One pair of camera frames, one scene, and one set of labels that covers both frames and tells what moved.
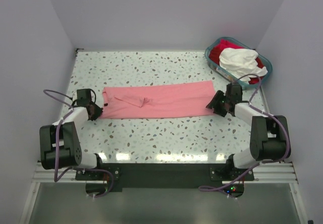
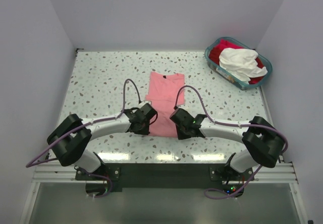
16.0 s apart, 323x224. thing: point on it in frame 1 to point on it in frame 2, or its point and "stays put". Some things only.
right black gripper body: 228,99 to 181,133
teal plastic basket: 237,63 stays put
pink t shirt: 178,100 to 162,94
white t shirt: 241,62 stays put
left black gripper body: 91,102 to 144,130
